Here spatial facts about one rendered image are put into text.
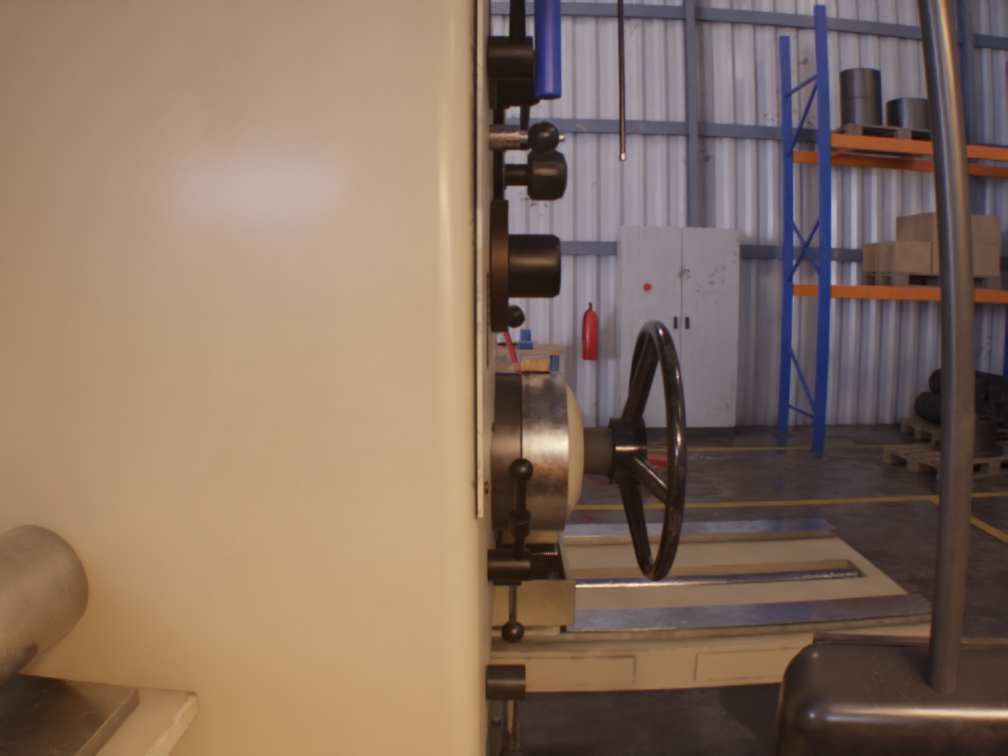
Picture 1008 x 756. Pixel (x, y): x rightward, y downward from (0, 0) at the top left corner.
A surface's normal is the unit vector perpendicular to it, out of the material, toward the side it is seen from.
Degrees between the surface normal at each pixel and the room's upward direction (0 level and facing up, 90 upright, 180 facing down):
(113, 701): 0
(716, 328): 90
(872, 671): 19
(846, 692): 36
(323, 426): 90
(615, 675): 90
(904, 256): 90
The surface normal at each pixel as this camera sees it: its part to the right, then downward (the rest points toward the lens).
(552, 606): 0.00, 0.12
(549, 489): 0.00, 0.36
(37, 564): 0.75, -0.66
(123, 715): 1.00, 0.00
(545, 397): 0.00, -0.68
